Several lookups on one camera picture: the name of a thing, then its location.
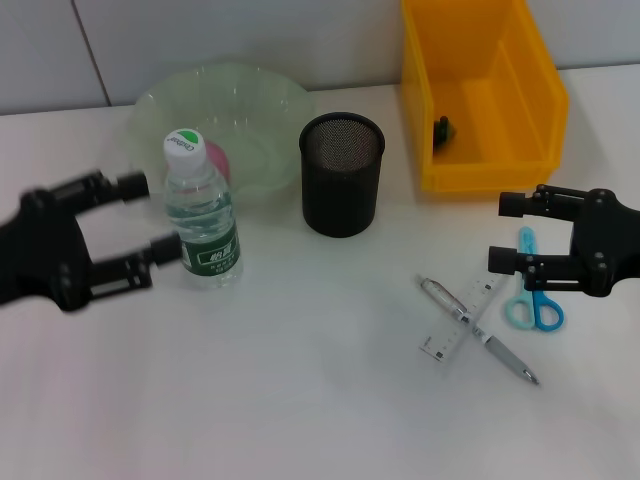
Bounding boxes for black mesh pen holder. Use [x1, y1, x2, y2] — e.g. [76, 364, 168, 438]
[298, 112, 387, 239]

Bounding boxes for transparent plastic ruler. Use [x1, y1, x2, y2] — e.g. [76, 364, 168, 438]
[417, 271, 510, 374]

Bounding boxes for grey clear ballpoint pen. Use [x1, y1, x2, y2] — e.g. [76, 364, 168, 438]
[417, 274, 541, 386]

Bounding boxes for green glass fruit bowl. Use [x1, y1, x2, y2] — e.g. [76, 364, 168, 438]
[124, 62, 317, 211]

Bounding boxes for blue teal scissors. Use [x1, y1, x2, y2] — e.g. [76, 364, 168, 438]
[504, 226, 566, 333]

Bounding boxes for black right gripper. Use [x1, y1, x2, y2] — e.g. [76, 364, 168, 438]
[487, 183, 640, 299]

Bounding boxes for yellow plastic bin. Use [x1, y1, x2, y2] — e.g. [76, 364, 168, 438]
[399, 0, 571, 194]

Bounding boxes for green label water bottle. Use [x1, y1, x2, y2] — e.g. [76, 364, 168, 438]
[163, 128, 246, 292]

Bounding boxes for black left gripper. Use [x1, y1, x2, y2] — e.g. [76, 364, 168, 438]
[0, 169, 183, 314]

